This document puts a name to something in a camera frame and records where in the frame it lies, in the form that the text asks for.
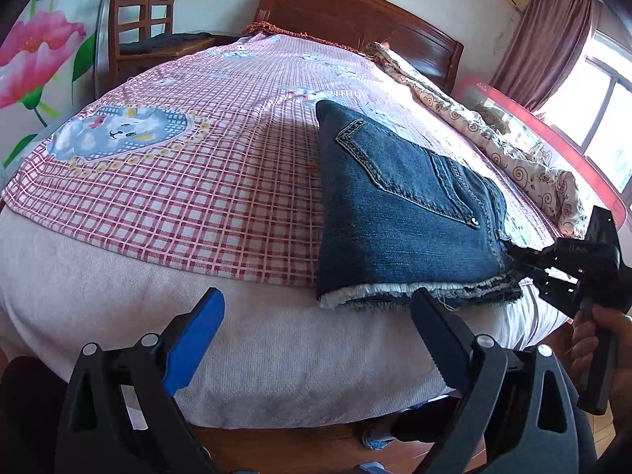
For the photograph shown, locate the blue denim jeans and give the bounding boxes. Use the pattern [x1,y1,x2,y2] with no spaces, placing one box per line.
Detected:
[316,101,522,309]

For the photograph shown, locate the person's right hand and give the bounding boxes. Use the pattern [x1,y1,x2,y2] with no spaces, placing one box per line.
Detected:
[571,305,632,435]

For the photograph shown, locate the floral patterned quilt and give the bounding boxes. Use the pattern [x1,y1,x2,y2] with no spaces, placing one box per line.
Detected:
[364,42,589,239]

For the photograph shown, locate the bright window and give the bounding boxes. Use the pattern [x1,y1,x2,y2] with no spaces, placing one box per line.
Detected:
[537,32,631,195]

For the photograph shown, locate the mauve window curtain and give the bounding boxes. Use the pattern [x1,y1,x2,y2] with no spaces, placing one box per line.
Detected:
[491,0,601,111]

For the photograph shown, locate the pink checkered bed sheet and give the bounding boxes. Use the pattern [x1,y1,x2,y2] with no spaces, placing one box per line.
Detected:
[2,34,557,287]

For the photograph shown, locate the dark wooden headboard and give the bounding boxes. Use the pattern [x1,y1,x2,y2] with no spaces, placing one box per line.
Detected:
[253,0,463,92]

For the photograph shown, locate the floral wardrobe sliding doors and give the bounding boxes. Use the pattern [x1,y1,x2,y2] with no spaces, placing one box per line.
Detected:
[1,0,104,173]

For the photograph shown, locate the dark seat cushion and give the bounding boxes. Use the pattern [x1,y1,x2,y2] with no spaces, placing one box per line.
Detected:
[119,32,213,55]

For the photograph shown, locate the wooden slat-back chair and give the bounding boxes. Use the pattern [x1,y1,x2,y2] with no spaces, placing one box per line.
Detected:
[108,0,216,88]

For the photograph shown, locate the red bed guard rail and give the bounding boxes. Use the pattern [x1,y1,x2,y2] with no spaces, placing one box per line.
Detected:
[452,76,628,230]

